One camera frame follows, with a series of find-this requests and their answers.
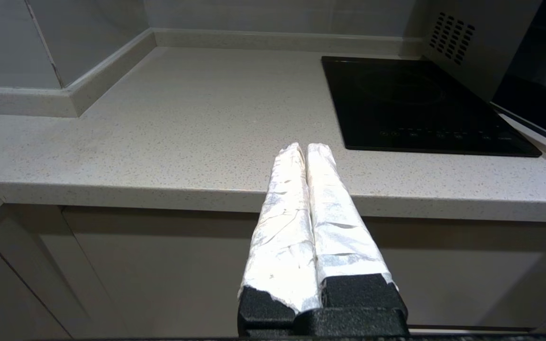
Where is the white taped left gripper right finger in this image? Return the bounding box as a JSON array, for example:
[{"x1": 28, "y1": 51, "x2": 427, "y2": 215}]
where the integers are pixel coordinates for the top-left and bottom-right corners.
[{"x1": 305, "y1": 142, "x2": 409, "y2": 313}]

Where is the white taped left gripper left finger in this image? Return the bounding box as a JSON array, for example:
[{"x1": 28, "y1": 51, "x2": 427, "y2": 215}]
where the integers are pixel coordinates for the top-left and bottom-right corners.
[{"x1": 237, "y1": 142, "x2": 323, "y2": 331}]

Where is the narrow beige cabinet panel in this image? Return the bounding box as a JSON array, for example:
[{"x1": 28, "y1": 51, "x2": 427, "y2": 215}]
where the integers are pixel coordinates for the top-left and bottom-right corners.
[{"x1": 0, "y1": 204, "x2": 129, "y2": 341}]

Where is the black induction cooktop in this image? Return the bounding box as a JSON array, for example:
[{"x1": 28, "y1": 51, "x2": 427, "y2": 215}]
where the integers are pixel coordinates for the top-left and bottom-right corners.
[{"x1": 321, "y1": 56, "x2": 543, "y2": 158}]

